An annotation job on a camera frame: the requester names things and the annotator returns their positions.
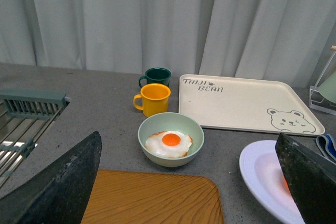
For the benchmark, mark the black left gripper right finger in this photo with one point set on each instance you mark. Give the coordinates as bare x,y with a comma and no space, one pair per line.
310,178

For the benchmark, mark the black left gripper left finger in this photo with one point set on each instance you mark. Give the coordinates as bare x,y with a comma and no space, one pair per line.
61,191

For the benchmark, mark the orange mandarin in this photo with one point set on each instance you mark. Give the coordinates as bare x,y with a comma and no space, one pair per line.
286,185

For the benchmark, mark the white round plate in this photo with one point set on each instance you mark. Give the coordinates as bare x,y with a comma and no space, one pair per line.
262,174

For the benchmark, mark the grey blue folded cloth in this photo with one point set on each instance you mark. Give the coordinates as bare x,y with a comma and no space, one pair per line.
326,145

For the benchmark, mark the wooden cutting board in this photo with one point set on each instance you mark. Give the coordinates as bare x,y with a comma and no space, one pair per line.
134,197

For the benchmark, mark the green dish drying rack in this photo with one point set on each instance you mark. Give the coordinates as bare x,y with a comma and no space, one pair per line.
25,116

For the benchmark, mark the green plastic cup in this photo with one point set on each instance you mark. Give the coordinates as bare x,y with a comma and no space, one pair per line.
328,88

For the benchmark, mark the cream bear serving tray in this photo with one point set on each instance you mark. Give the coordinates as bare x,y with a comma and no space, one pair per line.
246,105

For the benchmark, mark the fried egg toy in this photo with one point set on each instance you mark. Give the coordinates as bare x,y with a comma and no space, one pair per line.
169,144

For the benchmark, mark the light green bowl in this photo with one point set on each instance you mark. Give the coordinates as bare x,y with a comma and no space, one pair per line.
169,121

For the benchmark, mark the yellow mug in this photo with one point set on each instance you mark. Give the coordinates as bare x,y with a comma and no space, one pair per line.
153,99

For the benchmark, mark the dark green mug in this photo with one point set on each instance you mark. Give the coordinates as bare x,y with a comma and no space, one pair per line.
155,75

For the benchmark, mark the grey white curtain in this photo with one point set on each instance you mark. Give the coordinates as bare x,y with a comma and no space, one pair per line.
280,40

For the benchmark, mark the white cup rack wooden handle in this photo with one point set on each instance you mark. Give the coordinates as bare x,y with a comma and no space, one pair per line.
316,100

